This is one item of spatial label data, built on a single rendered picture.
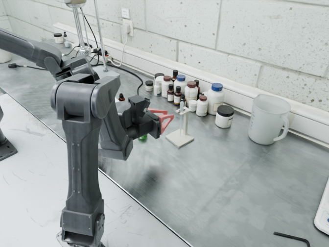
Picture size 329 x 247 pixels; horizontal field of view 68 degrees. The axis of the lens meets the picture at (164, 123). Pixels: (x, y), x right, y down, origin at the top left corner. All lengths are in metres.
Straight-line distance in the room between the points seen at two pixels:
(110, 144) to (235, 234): 0.40
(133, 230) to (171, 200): 0.14
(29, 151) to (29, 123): 0.19
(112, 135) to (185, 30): 0.77
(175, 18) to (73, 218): 1.00
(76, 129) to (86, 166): 0.08
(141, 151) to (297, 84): 0.64
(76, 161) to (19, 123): 0.72
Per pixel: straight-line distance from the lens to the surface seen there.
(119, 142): 0.64
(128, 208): 0.74
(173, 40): 1.32
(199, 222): 0.72
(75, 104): 0.47
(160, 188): 0.78
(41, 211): 0.81
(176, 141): 0.92
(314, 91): 1.06
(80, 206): 0.55
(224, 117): 1.00
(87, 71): 0.87
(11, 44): 0.88
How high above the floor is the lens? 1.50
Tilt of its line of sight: 36 degrees down
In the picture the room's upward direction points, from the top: straight up
